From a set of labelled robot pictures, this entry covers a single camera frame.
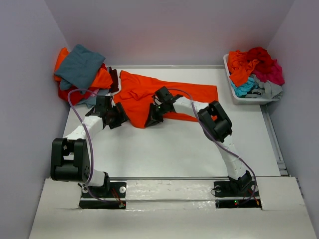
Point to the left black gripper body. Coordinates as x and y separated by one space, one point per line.
115 118

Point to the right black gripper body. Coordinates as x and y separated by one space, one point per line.
157 112

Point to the orange t shirt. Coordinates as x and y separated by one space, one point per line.
102 80
137 91

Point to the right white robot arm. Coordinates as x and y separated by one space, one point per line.
216 126

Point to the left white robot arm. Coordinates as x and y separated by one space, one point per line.
72 157

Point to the grey-blue bottom t shirt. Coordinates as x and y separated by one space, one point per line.
91 101

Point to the dark maroon t shirt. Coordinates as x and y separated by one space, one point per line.
114 87

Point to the pink folded t shirt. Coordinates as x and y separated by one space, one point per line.
94 93

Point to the orange folded t shirt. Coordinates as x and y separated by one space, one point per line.
102 80

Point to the red folded t shirt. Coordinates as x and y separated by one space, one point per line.
75 97

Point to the teal folded t shirt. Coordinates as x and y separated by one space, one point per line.
79 68

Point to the white laundry basket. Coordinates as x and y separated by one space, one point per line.
243 101

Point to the cyan crumpled t shirt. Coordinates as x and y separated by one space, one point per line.
244 89

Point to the grey crumpled t shirt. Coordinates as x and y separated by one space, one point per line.
266 90

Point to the red crumpled t shirt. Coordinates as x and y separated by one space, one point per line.
265 61

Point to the magenta crumpled t shirt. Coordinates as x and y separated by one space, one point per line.
275 76

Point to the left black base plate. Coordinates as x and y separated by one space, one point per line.
99 198

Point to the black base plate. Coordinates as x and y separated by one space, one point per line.
227 198
99 198

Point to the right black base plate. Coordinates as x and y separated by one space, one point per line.
227 198

